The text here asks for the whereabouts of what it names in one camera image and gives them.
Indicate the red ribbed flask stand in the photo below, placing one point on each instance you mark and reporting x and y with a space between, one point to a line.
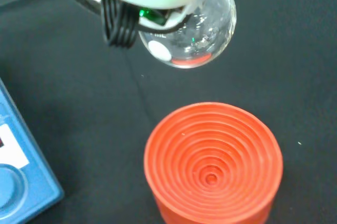
210 155

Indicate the heater with blue base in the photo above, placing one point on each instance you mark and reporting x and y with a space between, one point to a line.
31 187

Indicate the black bench cloth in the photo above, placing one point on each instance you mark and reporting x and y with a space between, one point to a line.
276 76

